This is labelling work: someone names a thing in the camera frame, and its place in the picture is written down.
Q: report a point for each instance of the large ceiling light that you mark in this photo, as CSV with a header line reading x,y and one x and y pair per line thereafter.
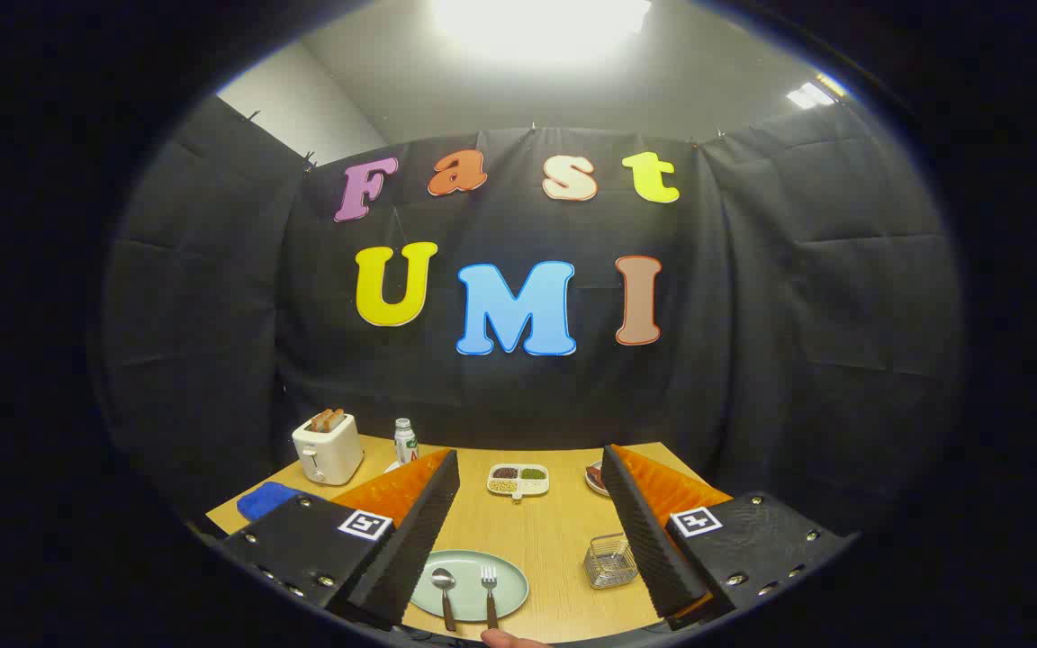
x,y
541,22

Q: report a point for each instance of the white divided bean tray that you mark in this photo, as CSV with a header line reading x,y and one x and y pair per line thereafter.
x,y
518,481

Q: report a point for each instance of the small ceiling light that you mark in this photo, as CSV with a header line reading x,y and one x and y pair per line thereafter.
x,y
811,94

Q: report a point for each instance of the blue folded cloth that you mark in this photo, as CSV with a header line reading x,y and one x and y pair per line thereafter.
x,y
265,499

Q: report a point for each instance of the cream toaster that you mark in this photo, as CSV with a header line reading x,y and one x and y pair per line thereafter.
x,y
329,454

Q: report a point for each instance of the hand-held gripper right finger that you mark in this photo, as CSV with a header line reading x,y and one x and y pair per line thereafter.
x,y
644,531

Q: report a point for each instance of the pale green plate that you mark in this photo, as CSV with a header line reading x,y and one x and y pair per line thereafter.
x,y
469,598

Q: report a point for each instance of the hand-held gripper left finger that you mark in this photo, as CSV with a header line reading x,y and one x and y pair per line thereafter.
x,y
419,540

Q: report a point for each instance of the white plate of food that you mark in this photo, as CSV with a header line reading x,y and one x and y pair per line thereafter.
x,y
595,477

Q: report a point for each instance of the small white drink bottle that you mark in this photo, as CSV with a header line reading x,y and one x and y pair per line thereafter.
x,y
405,441

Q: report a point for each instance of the toast slice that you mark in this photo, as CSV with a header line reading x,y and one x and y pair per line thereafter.
x,y
338,418
320,421

